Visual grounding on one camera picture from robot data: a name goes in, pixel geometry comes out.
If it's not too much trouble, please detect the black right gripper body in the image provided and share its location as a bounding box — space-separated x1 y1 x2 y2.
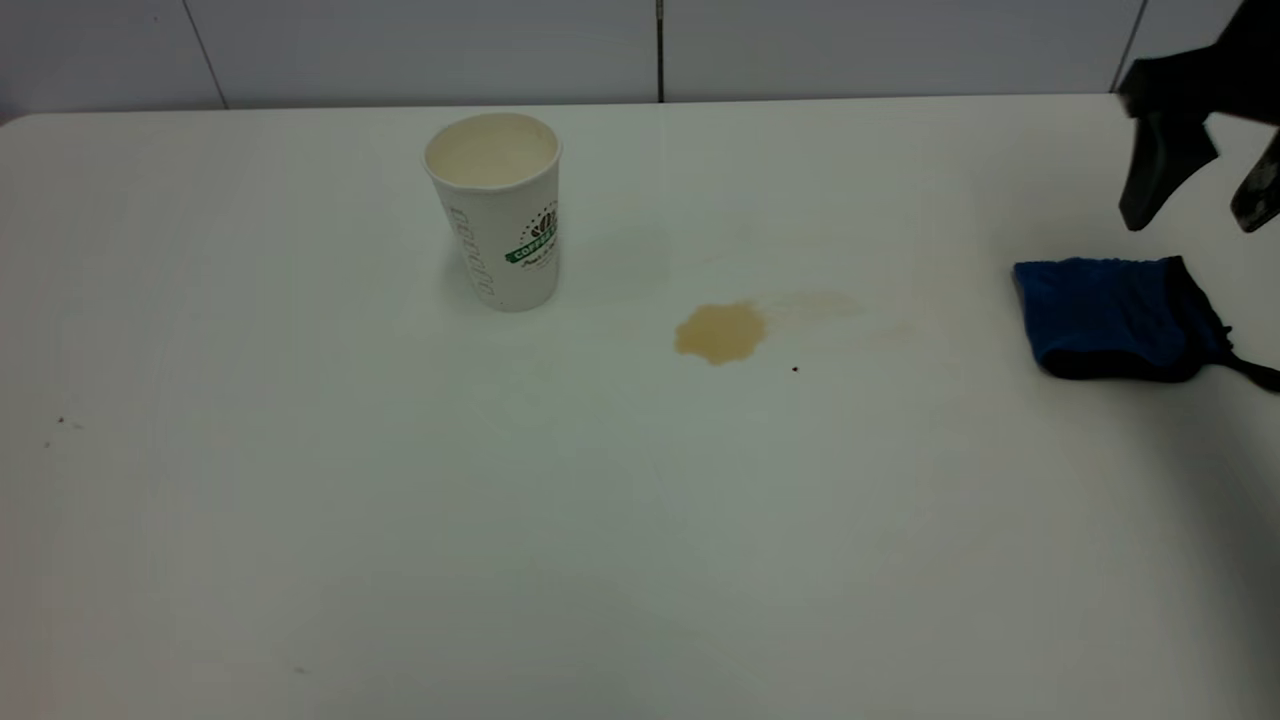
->
1115 0 1280 126

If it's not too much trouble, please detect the tan coffee spill puddle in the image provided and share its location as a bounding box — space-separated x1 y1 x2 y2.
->
674 302 768 366

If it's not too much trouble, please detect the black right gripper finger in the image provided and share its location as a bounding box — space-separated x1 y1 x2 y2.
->
1230 128 1280 234
1118 110 1221 233

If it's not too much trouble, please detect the blue cloth with black trim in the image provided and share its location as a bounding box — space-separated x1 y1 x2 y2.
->
1012 256 1280 395

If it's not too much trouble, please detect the white paper coffee cup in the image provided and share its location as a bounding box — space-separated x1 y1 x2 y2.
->
422 112 563 313

